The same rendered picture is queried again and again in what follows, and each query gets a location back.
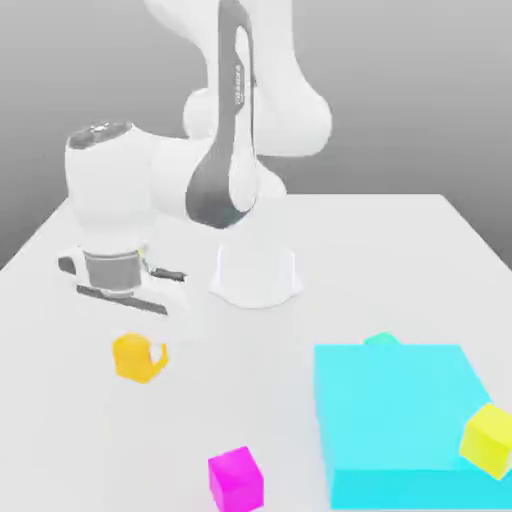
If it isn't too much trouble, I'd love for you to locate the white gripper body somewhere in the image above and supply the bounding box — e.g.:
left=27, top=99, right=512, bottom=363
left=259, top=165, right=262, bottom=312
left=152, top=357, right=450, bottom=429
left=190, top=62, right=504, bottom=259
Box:
left=74, top=276, right=195, bottom=342

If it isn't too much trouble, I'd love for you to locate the small orange cube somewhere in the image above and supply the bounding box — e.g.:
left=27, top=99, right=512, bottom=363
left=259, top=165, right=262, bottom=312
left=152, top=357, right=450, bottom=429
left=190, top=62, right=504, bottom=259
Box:
left=111, top=332, right=170, bottom=385

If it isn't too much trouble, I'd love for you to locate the small magenta cube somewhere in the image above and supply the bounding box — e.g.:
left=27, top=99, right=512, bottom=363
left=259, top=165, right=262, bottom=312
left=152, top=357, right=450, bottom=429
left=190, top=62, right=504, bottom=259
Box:
left=206, top=445, right=266, bottom=512

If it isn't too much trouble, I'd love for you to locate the small teal cube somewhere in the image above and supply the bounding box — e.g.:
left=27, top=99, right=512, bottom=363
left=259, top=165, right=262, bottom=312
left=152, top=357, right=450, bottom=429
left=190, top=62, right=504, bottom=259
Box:
left=362, top=330, right=402, bottom=347

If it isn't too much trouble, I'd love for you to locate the small yellow cube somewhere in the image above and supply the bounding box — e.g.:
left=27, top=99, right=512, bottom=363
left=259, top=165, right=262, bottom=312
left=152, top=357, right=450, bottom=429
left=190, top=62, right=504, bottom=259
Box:
left=458, top=402, right=512, bottom=482

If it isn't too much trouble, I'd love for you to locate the large cyan box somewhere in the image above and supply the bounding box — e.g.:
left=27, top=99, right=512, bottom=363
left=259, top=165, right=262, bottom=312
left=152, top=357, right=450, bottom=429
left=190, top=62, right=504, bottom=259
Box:
left=312, top=342, right=512, bottom=512

